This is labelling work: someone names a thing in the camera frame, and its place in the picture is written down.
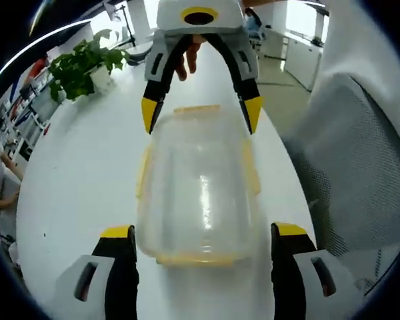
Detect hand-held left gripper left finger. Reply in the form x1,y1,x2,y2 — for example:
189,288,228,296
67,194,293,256
55,225,140,320

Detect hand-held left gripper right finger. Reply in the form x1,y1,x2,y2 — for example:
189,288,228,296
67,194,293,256
270,222,354,320

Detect clear plastic buckle container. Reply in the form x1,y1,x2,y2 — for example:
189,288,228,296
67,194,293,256
134,103,263,269

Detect person's right hand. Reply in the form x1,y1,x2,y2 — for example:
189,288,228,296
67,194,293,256
173,33,203,82

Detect black stand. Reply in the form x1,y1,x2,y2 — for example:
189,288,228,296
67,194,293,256
113,3,138,48

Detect white cabinet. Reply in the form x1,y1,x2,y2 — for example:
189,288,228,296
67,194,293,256
284,31,323,93

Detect green potted plant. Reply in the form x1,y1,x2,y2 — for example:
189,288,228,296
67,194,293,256
48,29,131,103

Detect long ceiling light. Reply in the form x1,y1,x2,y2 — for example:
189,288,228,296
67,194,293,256
0,18,95,77

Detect storage shelves with boxes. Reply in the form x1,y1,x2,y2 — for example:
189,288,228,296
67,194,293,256
0,58,54,161

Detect white mesh office chair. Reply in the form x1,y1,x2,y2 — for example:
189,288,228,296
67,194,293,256
279,0,400,297

